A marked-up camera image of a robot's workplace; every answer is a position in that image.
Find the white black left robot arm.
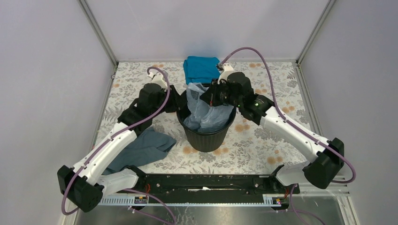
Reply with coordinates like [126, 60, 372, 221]
[57, 83, 181, 215]

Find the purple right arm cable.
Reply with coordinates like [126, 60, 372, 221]
[217, 46, 357, 225]

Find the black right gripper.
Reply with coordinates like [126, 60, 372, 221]
[200, 78, 242, 108]

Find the light blue plastic trash bag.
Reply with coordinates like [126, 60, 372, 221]
[184, 83, 234, 134]

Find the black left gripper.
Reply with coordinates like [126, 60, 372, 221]
[150, 84, 187, 118]

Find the white slotted cable duct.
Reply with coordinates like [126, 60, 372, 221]
[99, 194, 282, 208]

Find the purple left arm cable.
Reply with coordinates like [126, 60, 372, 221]
[61, 67, 176, 225]

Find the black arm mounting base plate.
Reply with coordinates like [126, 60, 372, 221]
[133, 173, 300, 198]

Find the grey blue crumpled cloth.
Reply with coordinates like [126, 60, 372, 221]
[102, 127, 176, 175]

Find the floral patterned table mat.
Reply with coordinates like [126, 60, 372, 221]
[96, 62, 310, 174]

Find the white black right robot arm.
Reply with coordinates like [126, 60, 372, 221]
[200, 72, 344, 193]

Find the black plastic trash bin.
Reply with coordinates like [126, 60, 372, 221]
[176, 91, 237, 152]

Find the bright blue folded cloth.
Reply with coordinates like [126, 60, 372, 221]
[183, 56, 220, 84]

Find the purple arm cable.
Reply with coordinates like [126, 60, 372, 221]
[217, 46, 357, 225]
[61, 67, 176, 225]

